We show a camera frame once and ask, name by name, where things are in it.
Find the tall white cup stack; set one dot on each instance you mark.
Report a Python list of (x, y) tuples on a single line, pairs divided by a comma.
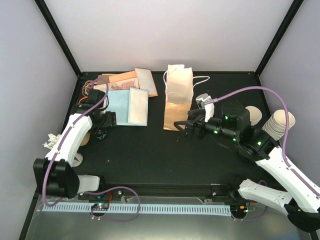
[(275, 126)]

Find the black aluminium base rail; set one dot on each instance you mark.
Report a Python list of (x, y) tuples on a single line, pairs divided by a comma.
[(160, 190)]

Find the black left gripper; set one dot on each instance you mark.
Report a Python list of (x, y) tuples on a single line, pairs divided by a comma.
[(111, 120)]

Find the brown paper takeout bag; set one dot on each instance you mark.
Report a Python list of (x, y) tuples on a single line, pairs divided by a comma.
[(179, 84)]

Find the brown white flat paper bag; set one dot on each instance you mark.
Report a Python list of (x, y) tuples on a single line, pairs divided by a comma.
[(146, 81)]

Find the bundle of bag handles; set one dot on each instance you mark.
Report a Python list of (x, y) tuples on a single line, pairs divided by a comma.
[(88, 85)]

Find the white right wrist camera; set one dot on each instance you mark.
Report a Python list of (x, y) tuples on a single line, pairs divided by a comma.
[(204, 103)]

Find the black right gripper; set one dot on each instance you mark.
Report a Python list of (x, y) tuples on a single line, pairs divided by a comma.
[(199, 122)]

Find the short white cup stack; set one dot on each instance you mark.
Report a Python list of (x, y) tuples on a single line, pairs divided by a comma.
[(255, 114)]

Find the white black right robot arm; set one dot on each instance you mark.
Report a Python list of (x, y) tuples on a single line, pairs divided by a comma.
[(297, 201)]

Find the light blue cable duct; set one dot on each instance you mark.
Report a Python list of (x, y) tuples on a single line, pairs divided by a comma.
[(133, 208)]

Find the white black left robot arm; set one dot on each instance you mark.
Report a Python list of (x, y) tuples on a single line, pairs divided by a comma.
[(54, 174)]

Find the black enclosure frame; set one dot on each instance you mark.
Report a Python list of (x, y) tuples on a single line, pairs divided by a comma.
[(84, 75)]

